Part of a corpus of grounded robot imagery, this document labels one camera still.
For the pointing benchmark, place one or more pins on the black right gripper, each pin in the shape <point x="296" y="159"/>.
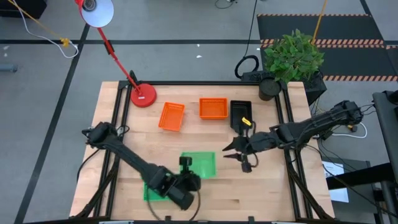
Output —
<point x="258" y="143"/>

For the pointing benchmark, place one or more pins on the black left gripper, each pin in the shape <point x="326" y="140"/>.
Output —
<point x="188" y="183"/>

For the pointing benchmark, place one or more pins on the green plastic basket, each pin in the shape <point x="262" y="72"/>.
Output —
<point x="203" y="163"/>
<point x="149" y="194"/>

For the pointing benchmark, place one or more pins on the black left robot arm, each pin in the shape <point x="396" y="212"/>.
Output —
<point x="130" y="157"/>

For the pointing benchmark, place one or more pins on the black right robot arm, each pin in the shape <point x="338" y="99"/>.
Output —
<point x="311" y="127"/>

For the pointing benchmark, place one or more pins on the red desk lamp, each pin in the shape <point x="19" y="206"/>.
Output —
<point x="143" y="96"/>

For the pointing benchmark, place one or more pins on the potted green plant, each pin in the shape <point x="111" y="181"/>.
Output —
<point x="292" y="57"/>

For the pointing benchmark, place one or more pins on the white paper sheet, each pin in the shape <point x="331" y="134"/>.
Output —
<point x="337" y="193"/>

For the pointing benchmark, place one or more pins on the black desk bar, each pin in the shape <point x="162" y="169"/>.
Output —
<point x="367" y="175"/>

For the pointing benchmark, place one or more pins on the black desk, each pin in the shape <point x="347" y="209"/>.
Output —
<point x="388" y="124"/>

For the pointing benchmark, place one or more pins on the black hazard-striped floor mat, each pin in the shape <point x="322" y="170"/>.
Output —
<point x="342" y="28"/>

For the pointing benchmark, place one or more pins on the grey cylinder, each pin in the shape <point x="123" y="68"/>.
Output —
<point x="7" y="68"/>

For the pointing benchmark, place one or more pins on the black case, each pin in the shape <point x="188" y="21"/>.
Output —
<point x="21" y="7"/>

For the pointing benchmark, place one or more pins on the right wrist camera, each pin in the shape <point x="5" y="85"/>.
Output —
<point x="246" y="168"/>

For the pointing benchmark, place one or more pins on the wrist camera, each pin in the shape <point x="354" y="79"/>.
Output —
<point x="246" y="168"/>
<point x="185" y="161"/>

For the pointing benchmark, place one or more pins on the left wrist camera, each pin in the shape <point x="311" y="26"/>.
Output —
<point x="185" y="161"/>

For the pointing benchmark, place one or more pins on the black aluminium table frame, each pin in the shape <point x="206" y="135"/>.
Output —
<point x="202" y="83"/>

